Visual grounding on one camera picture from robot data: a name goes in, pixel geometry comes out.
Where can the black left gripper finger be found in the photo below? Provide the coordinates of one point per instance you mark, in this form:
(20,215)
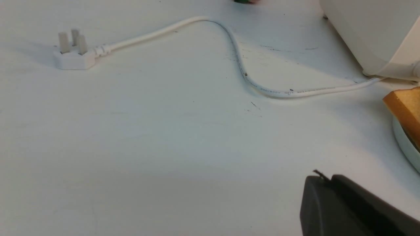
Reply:
(338,206)

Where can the toasted bread slice slot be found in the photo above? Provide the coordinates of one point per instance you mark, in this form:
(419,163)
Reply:
(404,104)

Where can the pale green round plate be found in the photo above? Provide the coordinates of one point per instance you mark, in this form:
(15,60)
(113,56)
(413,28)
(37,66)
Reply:
(406,145)

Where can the white two-slot toaster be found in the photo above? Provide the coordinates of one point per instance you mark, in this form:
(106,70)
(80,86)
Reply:
(383,35)

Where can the pink peach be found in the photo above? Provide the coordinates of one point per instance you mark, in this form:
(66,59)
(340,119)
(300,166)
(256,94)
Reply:
(247,1)

